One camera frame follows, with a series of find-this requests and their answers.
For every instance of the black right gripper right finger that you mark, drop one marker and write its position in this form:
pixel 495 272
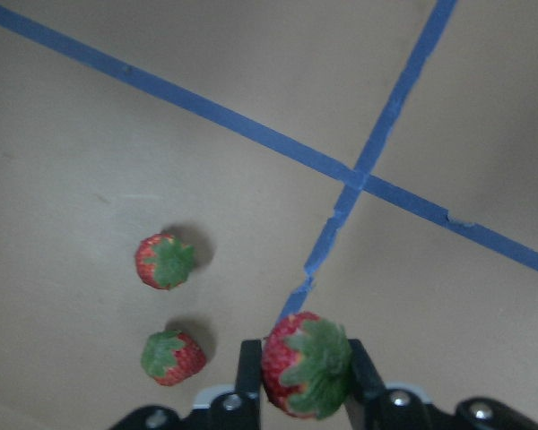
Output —
pixel 366 387

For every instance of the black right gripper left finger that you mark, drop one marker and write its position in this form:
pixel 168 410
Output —
pixel 248 385

